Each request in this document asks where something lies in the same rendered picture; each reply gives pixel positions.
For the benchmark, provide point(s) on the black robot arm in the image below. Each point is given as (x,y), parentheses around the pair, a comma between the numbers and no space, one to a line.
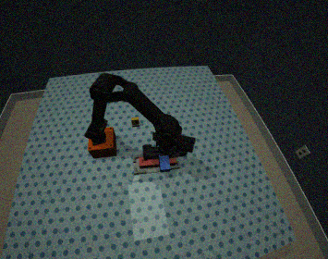
(167,128)

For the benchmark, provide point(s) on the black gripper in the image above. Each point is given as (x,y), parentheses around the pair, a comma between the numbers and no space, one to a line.
(150,152)

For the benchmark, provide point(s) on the yellow rectangular block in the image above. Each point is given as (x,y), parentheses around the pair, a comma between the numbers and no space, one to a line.
(135,120)

